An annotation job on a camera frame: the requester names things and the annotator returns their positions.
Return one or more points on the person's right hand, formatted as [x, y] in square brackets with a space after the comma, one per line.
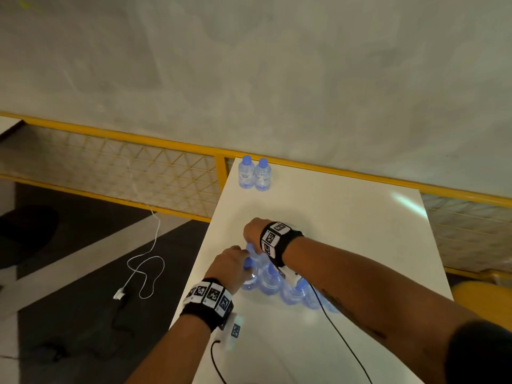
[254, 231]

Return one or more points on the person's left hand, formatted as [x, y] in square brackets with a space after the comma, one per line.
[226, 265]

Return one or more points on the person's left fingers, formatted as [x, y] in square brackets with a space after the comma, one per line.
[246, 271]

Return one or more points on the person's right fingers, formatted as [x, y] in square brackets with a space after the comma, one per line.
[248, 240]

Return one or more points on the clear blue-capped water bottle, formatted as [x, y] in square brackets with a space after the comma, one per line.
[252, 251]
[246, 173]
[263, 175]
[251, 280]
[296, 295]
[272, 281]
[324, 305]

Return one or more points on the person's right forearm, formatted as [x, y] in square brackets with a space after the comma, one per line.
[368, 291]

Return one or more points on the person's left forearm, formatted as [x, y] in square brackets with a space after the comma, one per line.
[176, 351]

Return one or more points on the black wristband with marker tags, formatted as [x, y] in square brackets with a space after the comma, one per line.
[210, 299]
[276, 239]

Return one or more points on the white power adapter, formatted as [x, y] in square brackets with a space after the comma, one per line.
[119, 294]

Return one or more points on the yellow mesh railing fence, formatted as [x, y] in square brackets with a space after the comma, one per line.
[120, 135]

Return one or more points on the yellow chair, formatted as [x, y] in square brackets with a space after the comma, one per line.
[486, 301]

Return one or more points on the black sleeve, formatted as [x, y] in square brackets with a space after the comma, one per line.
[480, 351]

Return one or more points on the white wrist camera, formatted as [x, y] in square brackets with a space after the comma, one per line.
[295, 279]
[235, 329]

